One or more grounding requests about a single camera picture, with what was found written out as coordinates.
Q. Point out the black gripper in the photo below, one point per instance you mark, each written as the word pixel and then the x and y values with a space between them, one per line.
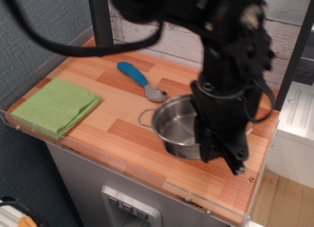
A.
pixel 221 121

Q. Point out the stainless steel pot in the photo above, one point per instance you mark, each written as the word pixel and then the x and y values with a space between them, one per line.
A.
pixel 174 123

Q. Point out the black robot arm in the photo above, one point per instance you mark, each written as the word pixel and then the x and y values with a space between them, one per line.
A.
pixel 237 51

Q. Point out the green folded napkin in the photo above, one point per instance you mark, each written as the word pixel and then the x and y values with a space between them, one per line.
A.
pixel 56 108

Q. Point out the white toy sink unit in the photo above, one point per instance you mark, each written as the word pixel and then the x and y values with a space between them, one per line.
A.
pixel 291 154

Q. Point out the silver dispenser button panel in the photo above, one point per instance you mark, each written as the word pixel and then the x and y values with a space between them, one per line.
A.
pixel 125 211

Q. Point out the grey toy fridge cabinet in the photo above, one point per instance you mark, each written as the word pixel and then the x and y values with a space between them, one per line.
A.
pixel 84 180

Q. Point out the clear acrylic edge guard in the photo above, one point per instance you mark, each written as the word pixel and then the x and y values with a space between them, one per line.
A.
pixel 137 153

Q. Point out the black yellow object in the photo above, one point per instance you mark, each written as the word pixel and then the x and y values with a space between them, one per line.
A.
pixel 13 213

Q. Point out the blue handled metal spoon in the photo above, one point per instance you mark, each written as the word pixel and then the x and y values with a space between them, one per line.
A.
pixel 152 93

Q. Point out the dark right shelf post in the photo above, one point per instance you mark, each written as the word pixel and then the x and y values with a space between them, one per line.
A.
pixel 296 55

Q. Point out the dark shelf post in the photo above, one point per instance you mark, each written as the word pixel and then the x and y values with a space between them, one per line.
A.
pixel 101 21
pixel 296 55

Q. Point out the dark left shelf post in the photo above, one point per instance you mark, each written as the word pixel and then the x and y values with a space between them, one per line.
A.
pixel 101 21

